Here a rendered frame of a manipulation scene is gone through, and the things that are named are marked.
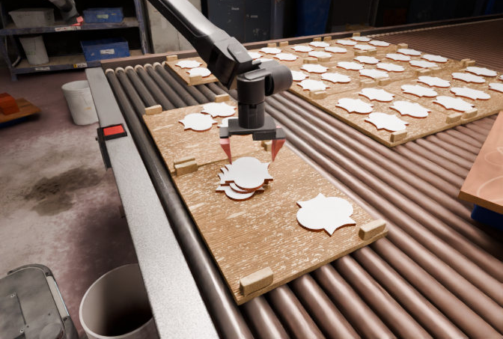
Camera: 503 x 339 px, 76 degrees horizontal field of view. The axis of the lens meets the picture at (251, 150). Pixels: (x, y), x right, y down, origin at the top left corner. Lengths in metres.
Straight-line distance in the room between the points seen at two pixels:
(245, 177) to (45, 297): 1.11
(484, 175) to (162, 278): 0.67
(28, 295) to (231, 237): 1.17
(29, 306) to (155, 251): 1.02
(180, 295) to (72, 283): 1.40
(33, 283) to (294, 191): 1.27
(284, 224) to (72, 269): 1.53
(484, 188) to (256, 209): 0.46
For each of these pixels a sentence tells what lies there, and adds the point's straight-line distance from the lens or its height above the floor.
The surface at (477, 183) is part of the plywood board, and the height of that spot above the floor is 1.04.
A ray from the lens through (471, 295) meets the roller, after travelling 0.73.
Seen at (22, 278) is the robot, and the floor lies 0.24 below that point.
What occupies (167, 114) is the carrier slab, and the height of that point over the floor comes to 0.94.
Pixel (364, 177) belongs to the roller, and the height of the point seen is 0.91.
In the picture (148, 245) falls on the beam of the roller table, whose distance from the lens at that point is 0.72.
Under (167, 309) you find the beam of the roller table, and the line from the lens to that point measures 0.62.
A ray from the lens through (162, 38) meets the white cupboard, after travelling 5.46.
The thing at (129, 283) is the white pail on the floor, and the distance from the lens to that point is 1.52.
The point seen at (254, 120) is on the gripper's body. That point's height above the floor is 1.14.
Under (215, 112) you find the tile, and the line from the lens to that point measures 1.18.
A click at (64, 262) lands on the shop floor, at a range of 2.12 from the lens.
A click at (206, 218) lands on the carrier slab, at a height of 0.94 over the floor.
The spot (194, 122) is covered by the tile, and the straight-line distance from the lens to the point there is 1.12.
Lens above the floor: 1.42
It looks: 31 degrees down
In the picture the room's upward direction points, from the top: straight up
